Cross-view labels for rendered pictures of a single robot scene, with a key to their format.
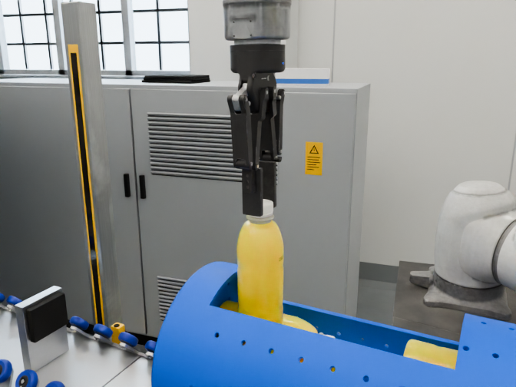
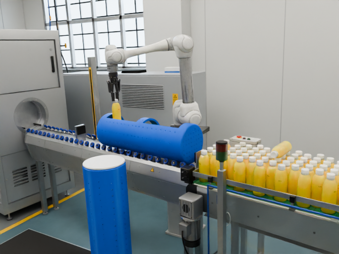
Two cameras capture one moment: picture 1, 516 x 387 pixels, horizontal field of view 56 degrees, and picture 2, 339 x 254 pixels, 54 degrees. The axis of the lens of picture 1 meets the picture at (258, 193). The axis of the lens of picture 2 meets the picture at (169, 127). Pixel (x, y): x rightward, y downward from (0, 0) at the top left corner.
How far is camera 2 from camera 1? 2.17 m
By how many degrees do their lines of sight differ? 12
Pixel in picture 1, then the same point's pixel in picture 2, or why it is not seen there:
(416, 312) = not seen: hidden behind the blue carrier
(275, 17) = (113, 68)
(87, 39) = (93, 65)
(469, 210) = (175, 105)
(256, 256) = (114, 108)
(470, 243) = (175, 113)
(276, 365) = (113, 124)
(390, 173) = (231, 110)
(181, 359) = (100, 126)
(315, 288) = not seen: hidden behind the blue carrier
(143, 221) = not seen: hidden behind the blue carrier
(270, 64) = (113, 75)
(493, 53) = (269, 56)
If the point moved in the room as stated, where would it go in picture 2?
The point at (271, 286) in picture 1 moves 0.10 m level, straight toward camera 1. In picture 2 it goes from (117, 114) to (112, 116)
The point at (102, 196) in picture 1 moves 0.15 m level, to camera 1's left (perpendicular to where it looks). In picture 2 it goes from (97, 106) to (83, 106)
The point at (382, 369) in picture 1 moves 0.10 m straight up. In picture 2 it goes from (127, 123) to (126, 110)
